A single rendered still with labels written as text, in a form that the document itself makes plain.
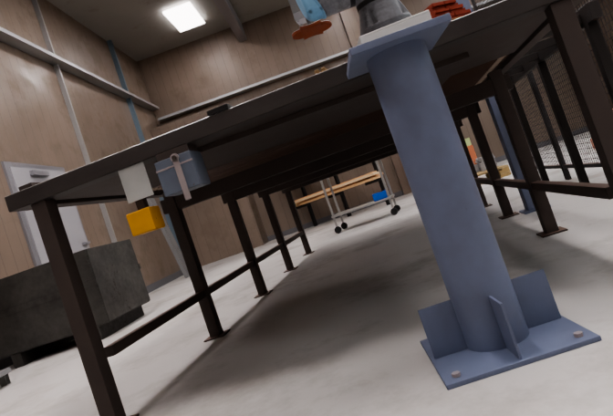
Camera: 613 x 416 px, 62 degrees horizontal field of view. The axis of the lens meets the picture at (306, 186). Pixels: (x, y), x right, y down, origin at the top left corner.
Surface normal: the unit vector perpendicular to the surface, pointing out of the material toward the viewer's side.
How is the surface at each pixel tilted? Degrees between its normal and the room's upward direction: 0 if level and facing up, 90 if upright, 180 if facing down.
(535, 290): 90
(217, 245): 90
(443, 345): 90
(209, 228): 90
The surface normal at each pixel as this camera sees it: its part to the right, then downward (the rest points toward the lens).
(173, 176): -0.18, 0.03
